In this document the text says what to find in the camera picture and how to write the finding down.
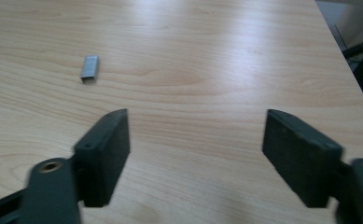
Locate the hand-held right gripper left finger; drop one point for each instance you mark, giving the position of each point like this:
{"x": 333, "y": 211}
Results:
{"x": 103, "y": 161}

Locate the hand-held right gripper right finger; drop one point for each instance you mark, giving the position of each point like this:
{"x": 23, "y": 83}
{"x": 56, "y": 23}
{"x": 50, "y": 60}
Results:
{"x": 300, "y": 158}

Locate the silver staple strip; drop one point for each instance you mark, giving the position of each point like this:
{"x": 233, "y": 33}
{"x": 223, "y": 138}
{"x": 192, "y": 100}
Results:
{"x": 90, "y": 67}

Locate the white furniture panel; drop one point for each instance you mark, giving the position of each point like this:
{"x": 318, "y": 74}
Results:
{"x": 358, "y": 18}

